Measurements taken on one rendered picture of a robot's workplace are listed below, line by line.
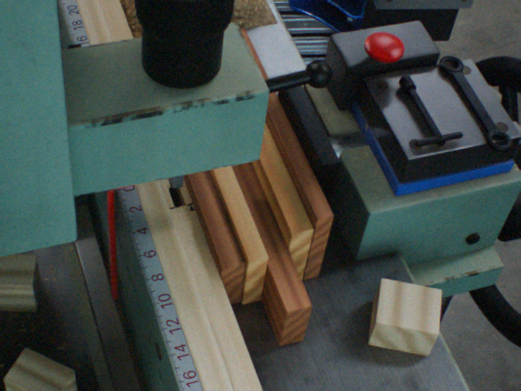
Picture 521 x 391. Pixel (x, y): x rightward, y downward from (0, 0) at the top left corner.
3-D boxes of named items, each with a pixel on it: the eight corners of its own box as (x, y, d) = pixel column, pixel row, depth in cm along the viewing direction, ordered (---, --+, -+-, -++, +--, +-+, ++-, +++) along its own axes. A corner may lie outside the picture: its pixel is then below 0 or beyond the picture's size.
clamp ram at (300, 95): (391, 221, 76) (417, 147, 69) (305, 241, 74) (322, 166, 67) (350, 139, 81) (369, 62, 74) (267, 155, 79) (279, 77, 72)
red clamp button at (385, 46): (408, 62, 72) (412, 53, 71) (373, 68, 71) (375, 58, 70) (392, 36, 74) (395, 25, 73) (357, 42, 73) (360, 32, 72)
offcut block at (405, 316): (372, 301, 72) (381, 277, 70) (431, 312, 72) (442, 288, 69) (367, 344, 70) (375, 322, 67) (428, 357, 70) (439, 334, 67)
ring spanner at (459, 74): (515, 150, 69) (518, 146, 69) (492, 155, 69) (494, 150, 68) (456, 57, 75) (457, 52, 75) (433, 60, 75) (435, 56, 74)
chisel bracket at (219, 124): (260, 175, 68) (272, 91, 61) (61, 216, 64) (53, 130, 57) (228, 102, 72) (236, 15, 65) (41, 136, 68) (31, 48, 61)
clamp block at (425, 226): (497, 250, 80) (530, 183, 73) (350, 287, 76) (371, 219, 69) (424, 123, 88) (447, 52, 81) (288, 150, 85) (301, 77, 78)
